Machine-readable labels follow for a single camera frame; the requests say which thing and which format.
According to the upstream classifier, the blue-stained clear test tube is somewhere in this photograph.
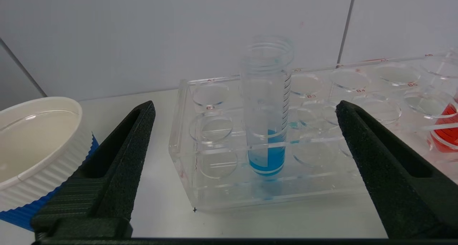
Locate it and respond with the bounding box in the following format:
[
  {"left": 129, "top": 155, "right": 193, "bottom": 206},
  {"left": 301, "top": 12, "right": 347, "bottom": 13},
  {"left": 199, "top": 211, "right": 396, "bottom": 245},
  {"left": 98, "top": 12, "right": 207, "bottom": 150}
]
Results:
[{"left": 239, "top": 36, "right": 294, "bottom": 177}]

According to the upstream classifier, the test tube with red pigment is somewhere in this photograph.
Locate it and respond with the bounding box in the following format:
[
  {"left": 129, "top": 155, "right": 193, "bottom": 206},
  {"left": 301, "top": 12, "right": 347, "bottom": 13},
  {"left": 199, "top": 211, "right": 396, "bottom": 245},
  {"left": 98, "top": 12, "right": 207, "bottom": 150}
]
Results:
[{"left": 427, "top": 52, "right": 458, "bottom": 154}]

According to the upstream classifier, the white paper cup blue sleeve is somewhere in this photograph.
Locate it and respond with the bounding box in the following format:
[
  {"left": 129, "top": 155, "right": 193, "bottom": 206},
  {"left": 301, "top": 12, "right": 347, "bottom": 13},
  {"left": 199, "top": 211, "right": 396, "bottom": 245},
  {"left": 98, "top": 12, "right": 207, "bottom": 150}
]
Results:
[{"left": 0, "top": 97, "right": 99, "bottom": 231}]

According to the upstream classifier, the clear acrylic test tube rack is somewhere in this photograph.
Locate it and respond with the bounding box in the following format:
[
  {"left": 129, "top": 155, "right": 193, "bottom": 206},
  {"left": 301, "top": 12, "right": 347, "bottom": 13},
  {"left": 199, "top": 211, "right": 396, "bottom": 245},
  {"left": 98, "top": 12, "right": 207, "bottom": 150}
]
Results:
[{"left": 168, "top": 48, "right": 458, "bottom": 211}]

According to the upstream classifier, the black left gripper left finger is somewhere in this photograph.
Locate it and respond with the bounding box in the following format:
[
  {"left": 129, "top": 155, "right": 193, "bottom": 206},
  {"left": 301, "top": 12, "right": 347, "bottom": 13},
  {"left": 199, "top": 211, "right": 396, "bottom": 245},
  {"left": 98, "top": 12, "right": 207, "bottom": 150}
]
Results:
[{"left": 31, "top": 101, "right": 156, "bottom": 240}]

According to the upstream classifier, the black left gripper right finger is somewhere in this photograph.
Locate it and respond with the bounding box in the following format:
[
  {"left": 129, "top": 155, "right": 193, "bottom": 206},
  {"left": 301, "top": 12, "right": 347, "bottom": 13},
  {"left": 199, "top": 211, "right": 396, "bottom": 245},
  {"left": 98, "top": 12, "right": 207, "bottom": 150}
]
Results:
[{"left": 336, "top": 100, "right": 458, "bottom": 239}]

